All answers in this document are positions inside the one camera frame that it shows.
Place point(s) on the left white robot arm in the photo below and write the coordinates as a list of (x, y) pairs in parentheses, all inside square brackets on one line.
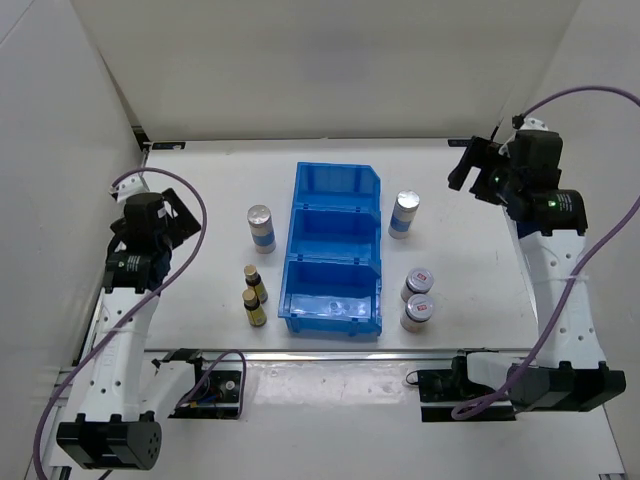
[(118, 425)]

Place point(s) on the silver-lid shaker blue label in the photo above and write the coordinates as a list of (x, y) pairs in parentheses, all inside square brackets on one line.
[(259, 218), (405, 208)]

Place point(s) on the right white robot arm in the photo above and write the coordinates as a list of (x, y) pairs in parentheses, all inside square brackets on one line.
[(566, 369)]

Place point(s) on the small yellow bottle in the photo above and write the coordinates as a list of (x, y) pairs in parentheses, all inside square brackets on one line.
[(254, 281), (253, 307)]

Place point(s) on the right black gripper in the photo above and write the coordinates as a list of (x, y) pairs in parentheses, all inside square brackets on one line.
[(484, 155)]

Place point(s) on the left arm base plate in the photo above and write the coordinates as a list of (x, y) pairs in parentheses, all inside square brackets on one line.
[(219, 386)]

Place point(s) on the blue three-compartment plastic bin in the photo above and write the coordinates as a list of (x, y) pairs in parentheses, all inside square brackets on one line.
[(332, 275)]

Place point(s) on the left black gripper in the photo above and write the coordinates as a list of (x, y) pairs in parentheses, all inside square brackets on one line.
[(183, 225)]

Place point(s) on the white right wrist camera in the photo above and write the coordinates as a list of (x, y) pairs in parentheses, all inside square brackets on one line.
[(522, 123)]

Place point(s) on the red-label spice jar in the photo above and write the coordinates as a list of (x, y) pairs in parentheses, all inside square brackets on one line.
[(418, 281), (418, 310)]

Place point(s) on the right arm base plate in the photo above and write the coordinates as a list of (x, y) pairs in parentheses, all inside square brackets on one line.
[(441, 389)]

